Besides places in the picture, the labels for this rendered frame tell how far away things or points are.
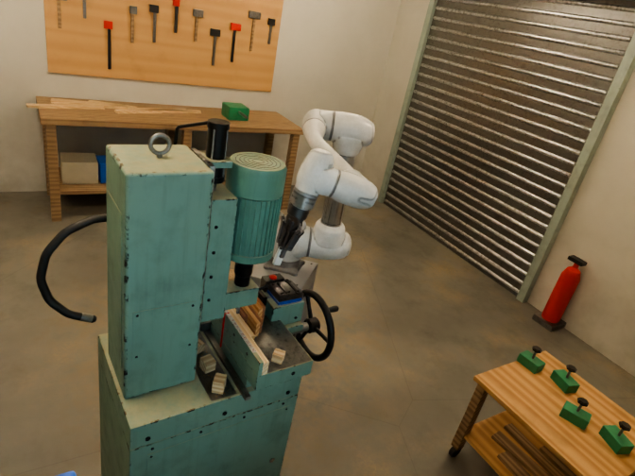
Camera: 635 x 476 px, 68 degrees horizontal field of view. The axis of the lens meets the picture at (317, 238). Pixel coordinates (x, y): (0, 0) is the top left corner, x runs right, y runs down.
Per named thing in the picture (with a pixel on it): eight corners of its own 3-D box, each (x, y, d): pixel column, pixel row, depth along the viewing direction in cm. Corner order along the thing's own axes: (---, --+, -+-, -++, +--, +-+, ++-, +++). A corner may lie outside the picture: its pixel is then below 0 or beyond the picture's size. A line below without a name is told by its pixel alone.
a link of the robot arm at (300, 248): (271, 247, 253) (276, 209, 245) (305, 251, 255) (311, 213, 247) (269, 260, 239) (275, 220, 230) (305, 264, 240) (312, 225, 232)
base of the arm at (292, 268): (266, 253, 259) (267, 244, 257) (305, 263, 256) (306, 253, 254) (255, 266, 242) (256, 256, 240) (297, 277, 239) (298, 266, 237)
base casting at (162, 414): (299, 395, 169) (303, 375, 165) (129, 452, 137) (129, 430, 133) (245, 321, 200) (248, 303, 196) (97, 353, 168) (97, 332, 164)
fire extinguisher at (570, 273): (564, 328, 383) (597, 263, 357) (550, 331, 374) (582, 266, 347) (545, 314, 397) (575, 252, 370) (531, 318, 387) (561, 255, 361)
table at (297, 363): (334, 366, 165) (336, 353, 163) (255, 392, 149) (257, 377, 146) (256, 277, 208) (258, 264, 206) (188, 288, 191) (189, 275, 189)
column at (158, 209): (196, 382, 153) (215, 172, 122) (123, 401, 141) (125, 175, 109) (173, 339, 169) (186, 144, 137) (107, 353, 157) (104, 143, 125)
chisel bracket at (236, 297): (256, 308, 163) (259, 287, 160) (217, 315, 156) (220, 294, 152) (247, 296, 169) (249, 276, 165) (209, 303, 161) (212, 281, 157)
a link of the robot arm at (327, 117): (303, 112, 201) (334, 117, 202) (304, 100, 216) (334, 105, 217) (299, 142, 207) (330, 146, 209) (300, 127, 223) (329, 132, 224)
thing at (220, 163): (230, 184, 134) (236, 126, 127) (203, 186, 130) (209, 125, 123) (219, 174, 140) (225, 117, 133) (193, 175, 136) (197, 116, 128)
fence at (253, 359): (261, 376, 147) (264, 362, 145) (256, 377, 146) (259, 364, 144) (194, 275, 189) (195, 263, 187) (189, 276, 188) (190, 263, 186)
